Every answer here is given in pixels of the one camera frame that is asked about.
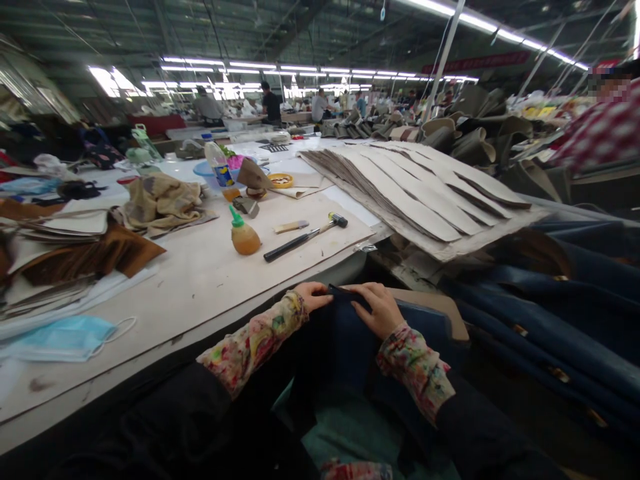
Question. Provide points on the person's right hand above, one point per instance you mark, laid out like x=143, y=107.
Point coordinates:
x=382, y=310

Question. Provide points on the person's left hand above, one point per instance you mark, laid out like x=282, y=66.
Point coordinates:
x=311, y=296

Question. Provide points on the person's left fingers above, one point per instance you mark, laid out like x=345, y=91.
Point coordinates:
x=320, y=292

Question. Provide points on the dark blue fabric piece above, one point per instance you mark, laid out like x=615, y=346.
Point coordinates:
x=345, y=350

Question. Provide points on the small wooden block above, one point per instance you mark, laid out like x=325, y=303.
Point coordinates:
x=290, y=226

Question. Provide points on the amber glue squeeze bottle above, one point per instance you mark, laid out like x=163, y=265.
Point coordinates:
x=244, y=236

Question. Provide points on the beige work mat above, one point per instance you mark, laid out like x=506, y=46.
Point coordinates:
x=225, y=260

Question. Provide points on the grey leather scrap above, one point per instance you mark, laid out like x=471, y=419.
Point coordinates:
x=246, y=205

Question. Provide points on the yellow tape roll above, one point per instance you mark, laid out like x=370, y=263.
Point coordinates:
x=281, y=180

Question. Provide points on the brown paper cone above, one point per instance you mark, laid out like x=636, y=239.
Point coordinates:
x=254, y=176

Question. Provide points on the person's body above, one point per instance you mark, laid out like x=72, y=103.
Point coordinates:
x=280, y=425

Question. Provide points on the row of grey cut sheets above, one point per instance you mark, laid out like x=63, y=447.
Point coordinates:
x=415, y=190

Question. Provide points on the clear plastic bottle blue label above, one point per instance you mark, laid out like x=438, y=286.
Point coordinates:
x=218, y=167

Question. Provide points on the blue plastic basin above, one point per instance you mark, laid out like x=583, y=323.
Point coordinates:
x=210, y=172

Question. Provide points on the beige crumpled towel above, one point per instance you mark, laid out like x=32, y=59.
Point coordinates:
x=162, y=202

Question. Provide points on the pile of olive fabric pieces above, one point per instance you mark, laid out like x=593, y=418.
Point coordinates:
x=465, y=130

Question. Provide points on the pile of dark blue pieces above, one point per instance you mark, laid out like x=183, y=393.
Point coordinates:
x=550, y=315

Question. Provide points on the green water bottle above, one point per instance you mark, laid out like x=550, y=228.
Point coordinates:
x=144, y=142

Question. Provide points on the stack of brown leather pieces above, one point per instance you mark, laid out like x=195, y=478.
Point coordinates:
x=65, y=255

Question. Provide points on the blue face mask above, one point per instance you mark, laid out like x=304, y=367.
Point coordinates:
x=62, y=337

